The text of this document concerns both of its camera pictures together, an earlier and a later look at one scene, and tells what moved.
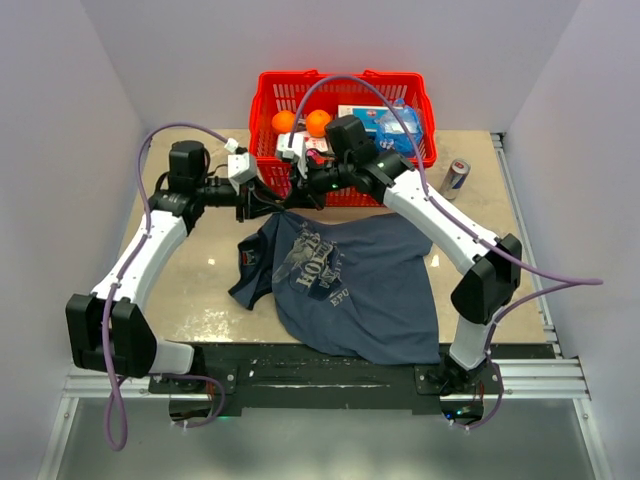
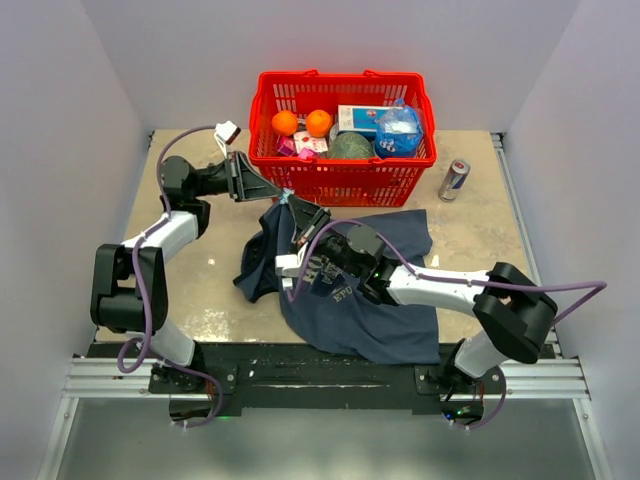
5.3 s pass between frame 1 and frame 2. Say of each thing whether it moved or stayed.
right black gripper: moved
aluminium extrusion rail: stayed
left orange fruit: stayed
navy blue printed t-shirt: stayed
